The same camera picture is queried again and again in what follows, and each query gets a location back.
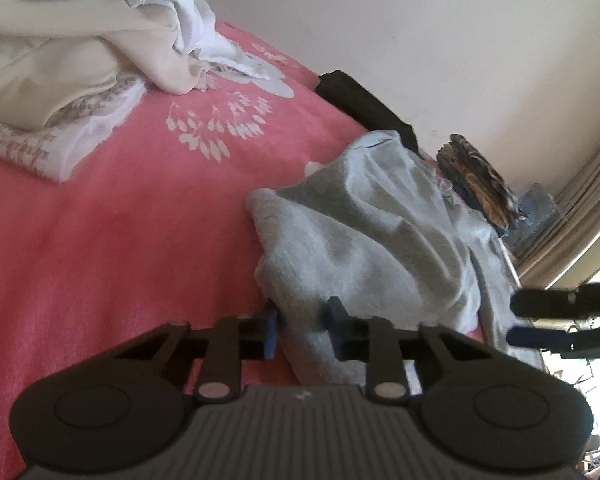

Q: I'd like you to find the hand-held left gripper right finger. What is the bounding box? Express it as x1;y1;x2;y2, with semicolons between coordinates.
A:
327;297;498;405

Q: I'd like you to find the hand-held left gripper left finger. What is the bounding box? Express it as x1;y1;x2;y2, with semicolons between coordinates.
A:
110;310;282;405

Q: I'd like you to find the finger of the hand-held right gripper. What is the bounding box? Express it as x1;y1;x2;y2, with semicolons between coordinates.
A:
510;285;600;318
506;327;596;358

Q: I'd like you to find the tan folded garment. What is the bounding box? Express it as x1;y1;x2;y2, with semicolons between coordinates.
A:
440;152;518;228

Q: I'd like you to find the plaid folded shirt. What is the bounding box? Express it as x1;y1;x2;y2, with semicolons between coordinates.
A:
436;133;528;218

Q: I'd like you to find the pink floral blanket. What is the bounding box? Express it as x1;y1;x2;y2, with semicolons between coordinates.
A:
0;20;488;480

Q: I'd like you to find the black folded garment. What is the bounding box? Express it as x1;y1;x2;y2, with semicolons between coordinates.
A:
314;70;421;153

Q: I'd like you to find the checked white cloth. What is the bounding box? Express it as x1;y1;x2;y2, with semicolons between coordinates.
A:
0;77;146;183

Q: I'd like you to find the beige garment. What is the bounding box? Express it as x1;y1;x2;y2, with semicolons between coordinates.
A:
0;0;213;131

